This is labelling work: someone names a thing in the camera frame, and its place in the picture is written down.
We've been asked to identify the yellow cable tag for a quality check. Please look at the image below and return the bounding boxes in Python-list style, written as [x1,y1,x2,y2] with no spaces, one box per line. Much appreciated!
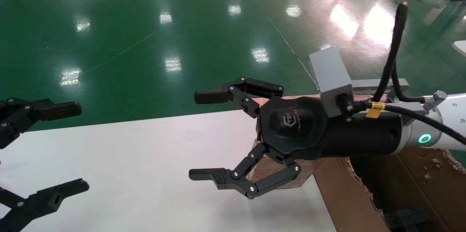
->
[366,102,386,119]

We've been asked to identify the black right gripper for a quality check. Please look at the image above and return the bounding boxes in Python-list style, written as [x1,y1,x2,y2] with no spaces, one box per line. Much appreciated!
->
[189,77,404,200]

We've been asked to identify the big brown cardboard box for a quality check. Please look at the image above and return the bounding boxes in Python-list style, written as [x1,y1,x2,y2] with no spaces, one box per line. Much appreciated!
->
[313,146,466,232]

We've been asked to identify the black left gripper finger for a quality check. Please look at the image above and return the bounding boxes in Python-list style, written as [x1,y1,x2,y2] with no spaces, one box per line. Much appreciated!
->
[0,97,82,149]
[0,178,90,232]

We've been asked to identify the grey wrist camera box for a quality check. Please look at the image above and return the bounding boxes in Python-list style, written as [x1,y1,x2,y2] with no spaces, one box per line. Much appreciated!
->
[309,46,354,118]

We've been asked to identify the smooth black cable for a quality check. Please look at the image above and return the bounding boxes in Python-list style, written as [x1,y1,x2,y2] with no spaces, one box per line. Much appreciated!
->
[346,102,466,146]

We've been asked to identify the black braided cable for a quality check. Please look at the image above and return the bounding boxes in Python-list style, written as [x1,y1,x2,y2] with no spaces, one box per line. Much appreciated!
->
[371,1,426,103]

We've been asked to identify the white side table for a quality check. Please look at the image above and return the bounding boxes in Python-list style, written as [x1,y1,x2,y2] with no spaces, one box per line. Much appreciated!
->
[453,41,466,58]

